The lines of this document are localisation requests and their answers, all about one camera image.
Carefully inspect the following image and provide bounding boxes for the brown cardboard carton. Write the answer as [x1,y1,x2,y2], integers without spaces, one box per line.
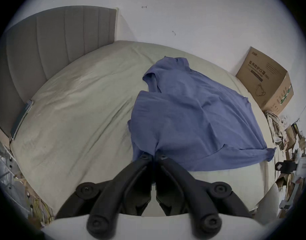
[236,46,294,116]

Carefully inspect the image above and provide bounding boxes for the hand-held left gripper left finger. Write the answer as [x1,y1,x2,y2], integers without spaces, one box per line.
[55,153,153,239]

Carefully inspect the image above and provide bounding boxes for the blue shirt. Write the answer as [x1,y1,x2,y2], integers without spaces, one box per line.
[127,56,276,171]

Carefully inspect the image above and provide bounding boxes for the grey padded headboard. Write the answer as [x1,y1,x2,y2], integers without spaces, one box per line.
[0,6,117,138]

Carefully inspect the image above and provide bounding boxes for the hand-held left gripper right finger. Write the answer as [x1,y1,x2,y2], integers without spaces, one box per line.
[155,154,253,238]

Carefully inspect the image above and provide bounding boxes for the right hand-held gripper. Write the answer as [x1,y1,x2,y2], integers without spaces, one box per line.
[276,156,306,209]

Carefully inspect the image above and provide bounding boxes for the bed with pale green sheet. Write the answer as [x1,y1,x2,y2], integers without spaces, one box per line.
[10,40,280,219]

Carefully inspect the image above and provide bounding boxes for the phone with dark screen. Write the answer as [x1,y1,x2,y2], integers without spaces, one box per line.
[11,99,34,140]

